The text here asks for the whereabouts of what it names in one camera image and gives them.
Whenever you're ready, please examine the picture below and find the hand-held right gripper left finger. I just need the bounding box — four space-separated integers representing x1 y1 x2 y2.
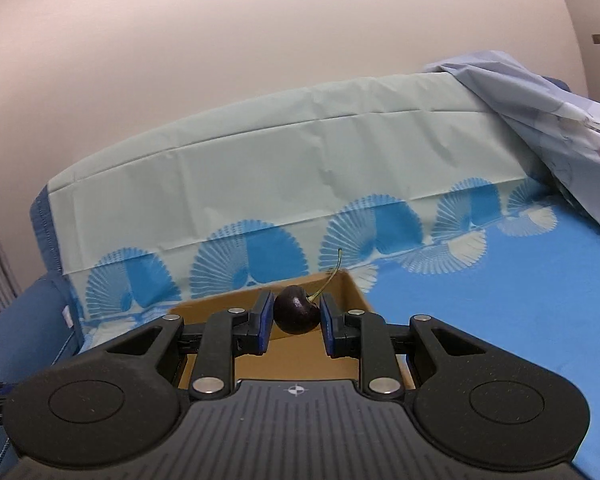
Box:
102 289 276 401

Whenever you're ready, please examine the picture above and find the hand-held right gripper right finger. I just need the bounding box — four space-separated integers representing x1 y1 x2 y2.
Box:
319 294 486 401

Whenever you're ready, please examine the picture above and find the dark cherry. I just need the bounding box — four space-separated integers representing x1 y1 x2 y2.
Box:
273 249 343 335

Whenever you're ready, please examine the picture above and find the brown cardboard box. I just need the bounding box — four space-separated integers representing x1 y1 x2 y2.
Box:
167 269 416 391

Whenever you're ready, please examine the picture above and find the blue fabric sofa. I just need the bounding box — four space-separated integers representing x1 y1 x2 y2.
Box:
0 185 86 480

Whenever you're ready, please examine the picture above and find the blue fan-patterned sheet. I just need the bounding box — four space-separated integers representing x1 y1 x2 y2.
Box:
47 72 600 480

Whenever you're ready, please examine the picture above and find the pale blue floral blanket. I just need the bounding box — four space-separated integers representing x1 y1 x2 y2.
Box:
422 50 600 241

